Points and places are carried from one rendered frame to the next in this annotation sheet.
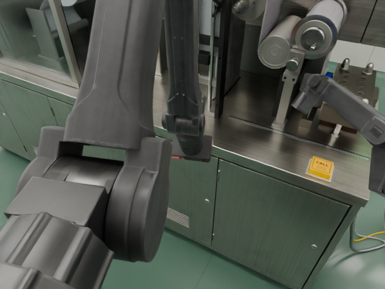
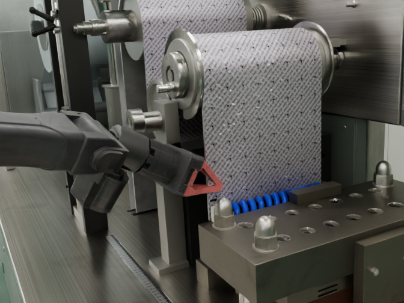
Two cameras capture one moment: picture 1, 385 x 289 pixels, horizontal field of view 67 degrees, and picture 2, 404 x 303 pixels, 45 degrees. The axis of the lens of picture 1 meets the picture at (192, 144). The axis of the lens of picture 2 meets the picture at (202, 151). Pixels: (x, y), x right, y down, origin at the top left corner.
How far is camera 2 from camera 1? 1.00 m
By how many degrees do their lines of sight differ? 41
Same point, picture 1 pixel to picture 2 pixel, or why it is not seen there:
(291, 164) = not seen: outside the picture
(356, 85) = (348, 212)
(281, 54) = not seen: hidden behind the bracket
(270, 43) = (155, 95)
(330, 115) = (209, 250)
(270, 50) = not seen: hidden behind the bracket
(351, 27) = (376, 88)
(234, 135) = (68, 259)
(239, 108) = (146, 228)
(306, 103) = (80, 181)
